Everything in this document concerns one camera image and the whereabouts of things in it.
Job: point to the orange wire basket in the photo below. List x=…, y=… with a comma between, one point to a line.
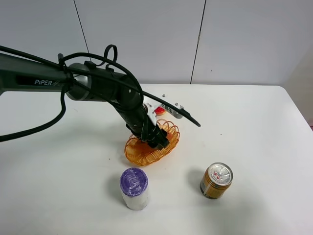
x=141, y=154

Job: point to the gold drink can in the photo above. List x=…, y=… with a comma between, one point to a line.
x=216, y=180

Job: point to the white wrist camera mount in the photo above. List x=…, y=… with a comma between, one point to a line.
x=151, y=105

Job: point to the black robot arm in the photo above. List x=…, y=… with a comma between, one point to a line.
x=81, y=82

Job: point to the red glazed pastry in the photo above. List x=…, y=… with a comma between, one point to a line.
x=160, y=111

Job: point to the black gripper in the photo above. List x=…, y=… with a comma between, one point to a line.
x=149, y=133

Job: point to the purple lidded white cup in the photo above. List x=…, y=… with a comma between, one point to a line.
x=134, y=188

